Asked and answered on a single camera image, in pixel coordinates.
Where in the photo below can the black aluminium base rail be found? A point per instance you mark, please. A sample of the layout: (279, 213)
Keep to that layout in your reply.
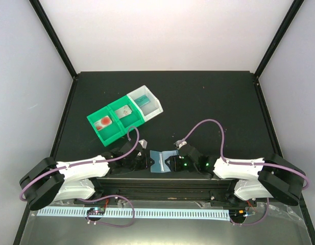
(214, 191)

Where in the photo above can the left frame post black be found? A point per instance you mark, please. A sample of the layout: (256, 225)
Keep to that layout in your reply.
(46, 23)

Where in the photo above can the left controller board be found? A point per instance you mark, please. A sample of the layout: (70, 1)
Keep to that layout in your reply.
(96, 211)

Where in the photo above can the right frame post black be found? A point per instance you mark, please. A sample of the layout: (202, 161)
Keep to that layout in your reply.
(285, 24)

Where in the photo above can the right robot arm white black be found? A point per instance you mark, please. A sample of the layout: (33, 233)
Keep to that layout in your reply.
(267, 177)

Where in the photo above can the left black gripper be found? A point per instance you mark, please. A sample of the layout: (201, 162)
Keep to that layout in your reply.
(145, 164)

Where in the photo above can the white translucent bin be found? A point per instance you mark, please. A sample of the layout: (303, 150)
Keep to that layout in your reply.
(150, 110)

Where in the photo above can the white slotted cable duct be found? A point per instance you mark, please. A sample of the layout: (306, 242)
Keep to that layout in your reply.
(150, 213)

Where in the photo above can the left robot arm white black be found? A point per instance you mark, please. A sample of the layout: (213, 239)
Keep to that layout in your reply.
(50, 181)

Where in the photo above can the controller board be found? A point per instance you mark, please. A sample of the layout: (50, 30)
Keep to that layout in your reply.
(96, 211)
(239, 213)

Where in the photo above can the card with red circles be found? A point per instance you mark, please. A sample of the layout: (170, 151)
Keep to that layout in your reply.
(103, 123)

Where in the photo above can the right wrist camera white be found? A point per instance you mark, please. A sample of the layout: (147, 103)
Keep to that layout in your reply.
(180, 143)

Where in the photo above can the right controller board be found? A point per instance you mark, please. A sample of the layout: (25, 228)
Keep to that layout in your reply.
(239, 213)

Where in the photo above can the green bin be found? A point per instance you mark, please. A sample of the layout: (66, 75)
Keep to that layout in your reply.
(134, 119)
(111, 133)

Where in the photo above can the green bin middle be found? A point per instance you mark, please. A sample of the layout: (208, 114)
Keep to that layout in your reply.
(134, 119)

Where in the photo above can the frame post black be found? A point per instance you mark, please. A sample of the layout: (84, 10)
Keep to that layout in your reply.
(46, 23)
(285, 24)

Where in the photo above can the white card red marks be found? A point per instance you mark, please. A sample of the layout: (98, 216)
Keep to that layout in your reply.
(123, 111)

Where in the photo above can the teal card in white bin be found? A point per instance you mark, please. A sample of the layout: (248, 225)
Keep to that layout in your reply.
(142, 100)

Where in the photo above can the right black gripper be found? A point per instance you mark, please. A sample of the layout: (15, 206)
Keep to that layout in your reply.
(174, 166)

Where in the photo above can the green bin left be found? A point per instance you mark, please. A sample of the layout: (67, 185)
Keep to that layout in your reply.
(111, 133)

